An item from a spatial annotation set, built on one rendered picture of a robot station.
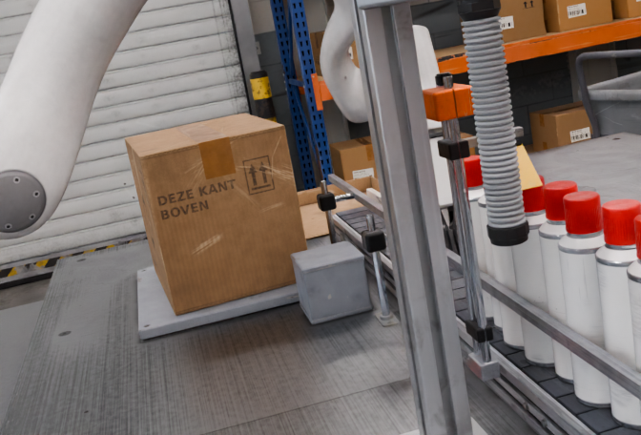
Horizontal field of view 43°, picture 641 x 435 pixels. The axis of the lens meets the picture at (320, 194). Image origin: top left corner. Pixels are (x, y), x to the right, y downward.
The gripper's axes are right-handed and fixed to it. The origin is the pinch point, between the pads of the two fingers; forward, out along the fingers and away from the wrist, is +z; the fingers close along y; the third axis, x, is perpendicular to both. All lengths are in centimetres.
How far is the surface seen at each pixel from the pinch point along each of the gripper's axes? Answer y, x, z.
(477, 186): -1.0, -17.4, -5.5
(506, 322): -3.3, -21.2, 10.8
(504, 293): -4.5, -26.2, 7.3
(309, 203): -5, 85, -20
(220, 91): 5, 376, -134
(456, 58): 132, 311, -109
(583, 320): -2.4, -38.7, 10.9
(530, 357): -3.1, -25.4, 14.6
